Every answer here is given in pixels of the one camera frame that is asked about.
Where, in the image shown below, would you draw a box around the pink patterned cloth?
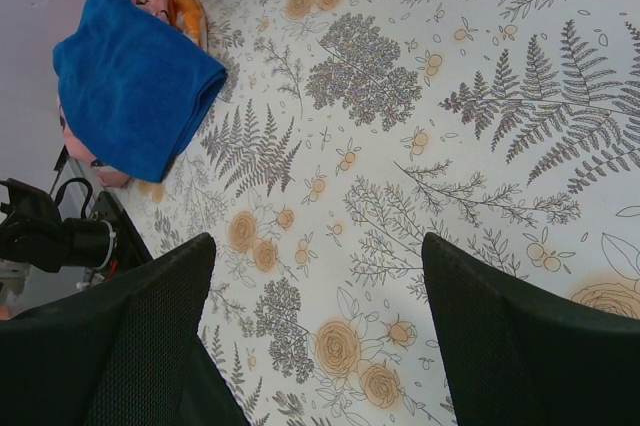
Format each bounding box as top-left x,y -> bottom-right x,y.
56,0 -> 207,188

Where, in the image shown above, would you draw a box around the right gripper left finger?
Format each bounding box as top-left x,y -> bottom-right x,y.
1,233 -> 246,425

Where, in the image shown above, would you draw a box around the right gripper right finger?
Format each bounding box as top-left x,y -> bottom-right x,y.
421,233 -> 639,425

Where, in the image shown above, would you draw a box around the floral tablecloth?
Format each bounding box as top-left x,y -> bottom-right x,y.
122,0 -> 639,425

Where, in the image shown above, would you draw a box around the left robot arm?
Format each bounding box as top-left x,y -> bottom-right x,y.
1,177 -> 118,273

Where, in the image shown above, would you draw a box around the blue folded towel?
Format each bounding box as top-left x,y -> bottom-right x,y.
52,0 -> 227,183

